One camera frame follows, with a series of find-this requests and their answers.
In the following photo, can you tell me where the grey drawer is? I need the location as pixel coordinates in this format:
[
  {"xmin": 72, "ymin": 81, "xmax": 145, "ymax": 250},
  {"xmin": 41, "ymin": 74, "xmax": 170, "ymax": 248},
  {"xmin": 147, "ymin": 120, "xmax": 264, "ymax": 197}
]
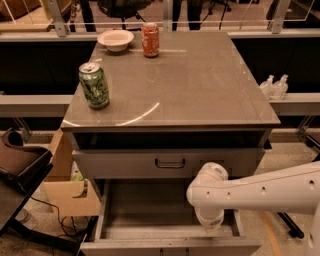
[
  {"xmin": 72, "ymin": 148, "xmax": 265, "ymax": 179},
  {"xmin": 80, "ymin": 179, "xmax": 261, "ymax": 256}
]

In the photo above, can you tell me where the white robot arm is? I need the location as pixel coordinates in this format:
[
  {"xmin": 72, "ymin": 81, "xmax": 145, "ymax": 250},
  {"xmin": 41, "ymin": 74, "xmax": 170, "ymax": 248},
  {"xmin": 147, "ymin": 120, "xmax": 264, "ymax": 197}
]
[{"xmin": 186, "ymin": 161, "xmax": 320, "ymax": 256}]

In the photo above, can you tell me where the grey drawer cabinet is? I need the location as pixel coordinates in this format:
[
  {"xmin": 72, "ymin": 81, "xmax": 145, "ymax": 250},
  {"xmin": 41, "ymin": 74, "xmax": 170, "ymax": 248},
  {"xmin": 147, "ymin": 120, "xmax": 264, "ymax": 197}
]
[{"xmin": 60, "ymin": 30, "xmax": 281, "ymax": 256}]

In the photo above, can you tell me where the grey top drawer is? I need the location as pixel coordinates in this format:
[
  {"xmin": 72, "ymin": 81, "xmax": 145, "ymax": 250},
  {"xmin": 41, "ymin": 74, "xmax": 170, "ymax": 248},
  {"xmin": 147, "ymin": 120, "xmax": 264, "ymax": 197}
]
[{"xmin": 72, "ymin": 148, "xmax": 265, "ymax": 179}]

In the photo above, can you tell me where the green soda can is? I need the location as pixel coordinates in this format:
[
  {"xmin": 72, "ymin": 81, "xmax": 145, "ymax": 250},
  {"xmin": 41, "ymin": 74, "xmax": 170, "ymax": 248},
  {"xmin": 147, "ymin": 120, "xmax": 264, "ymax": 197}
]
[{"xmin": 79, "ymin": 62, "xmax": 109, "ymax": 109}]

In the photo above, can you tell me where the white bowl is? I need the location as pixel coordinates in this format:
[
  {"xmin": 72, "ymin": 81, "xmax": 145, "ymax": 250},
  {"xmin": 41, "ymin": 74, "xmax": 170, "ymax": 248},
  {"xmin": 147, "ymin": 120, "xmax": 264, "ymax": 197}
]
[{"xmin": 97, "ymin": 30, "xmax": 134, "ymax": 52}]

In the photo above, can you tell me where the orange soda can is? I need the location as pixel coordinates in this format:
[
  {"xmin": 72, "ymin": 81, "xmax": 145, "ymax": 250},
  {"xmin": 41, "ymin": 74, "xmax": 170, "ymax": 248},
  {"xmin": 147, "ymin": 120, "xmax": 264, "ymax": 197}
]
[{"xmin": 142, "ymin": 23, "xmax": 159, "ymax": 58}]

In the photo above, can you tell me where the clear bottle left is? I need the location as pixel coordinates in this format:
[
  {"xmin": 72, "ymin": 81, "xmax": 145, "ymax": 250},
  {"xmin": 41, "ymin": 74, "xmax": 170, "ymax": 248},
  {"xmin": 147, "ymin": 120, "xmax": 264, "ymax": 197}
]
[{"xmin": 260, "ymin": 75, "xmax": 274, "ymax": 99}]

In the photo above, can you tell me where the clear bottle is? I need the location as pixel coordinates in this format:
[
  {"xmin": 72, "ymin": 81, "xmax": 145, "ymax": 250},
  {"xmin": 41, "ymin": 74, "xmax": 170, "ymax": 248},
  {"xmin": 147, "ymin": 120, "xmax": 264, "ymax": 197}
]
[
  {"xmin": 272, "ymin": 74, "xmax": 288, "ymax": 100},
  {"xmin": 260, "ymin": 75, "xmax": 274, "ymax": 99}
]

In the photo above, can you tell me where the cardboard box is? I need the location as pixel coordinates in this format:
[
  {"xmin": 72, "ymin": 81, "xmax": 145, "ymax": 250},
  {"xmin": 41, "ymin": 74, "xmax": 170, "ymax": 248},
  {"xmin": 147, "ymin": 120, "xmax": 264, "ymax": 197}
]
[{"xmin": 44, "ymin": 129, "xmax": 101, "ymax": 217}]

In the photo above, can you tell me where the black office chair background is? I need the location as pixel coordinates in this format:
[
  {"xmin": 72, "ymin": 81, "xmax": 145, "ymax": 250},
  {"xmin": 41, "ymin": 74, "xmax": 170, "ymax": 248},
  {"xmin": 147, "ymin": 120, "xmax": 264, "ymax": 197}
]
[{"xmin": 97, "ymin": 0, "xmax": 152, "ymax": 30}]

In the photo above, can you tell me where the clear bottle right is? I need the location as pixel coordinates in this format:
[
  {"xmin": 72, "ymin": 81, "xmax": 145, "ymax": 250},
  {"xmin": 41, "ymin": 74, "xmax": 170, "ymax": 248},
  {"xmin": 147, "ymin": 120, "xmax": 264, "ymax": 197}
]
[{"xmin": 272, "ymin": 74, "xmax": 288, "ymax": 100}]

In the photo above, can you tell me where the black chair left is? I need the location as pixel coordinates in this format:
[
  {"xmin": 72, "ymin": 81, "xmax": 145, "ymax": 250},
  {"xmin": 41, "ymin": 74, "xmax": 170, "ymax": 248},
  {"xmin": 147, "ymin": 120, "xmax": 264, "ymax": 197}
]
[{"xmin": 0, "ymin": 128, "xmax": 97, "ymax": 256}]

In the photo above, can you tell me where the black metal stand leg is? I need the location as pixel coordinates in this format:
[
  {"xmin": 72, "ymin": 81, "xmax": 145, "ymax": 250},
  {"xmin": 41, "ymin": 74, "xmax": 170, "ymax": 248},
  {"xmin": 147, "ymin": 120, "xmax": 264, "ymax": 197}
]
[{"xmin": 278, "ymin": 135, "xmax": 320, "ymax": 239}]

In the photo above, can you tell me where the black cable on floor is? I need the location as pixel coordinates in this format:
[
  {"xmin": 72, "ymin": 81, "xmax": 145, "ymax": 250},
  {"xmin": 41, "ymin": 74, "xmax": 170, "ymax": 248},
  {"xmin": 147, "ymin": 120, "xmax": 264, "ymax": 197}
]
[{"xmin": 30, "ymin": 195, "xmax": 88, "ymax": 256}]

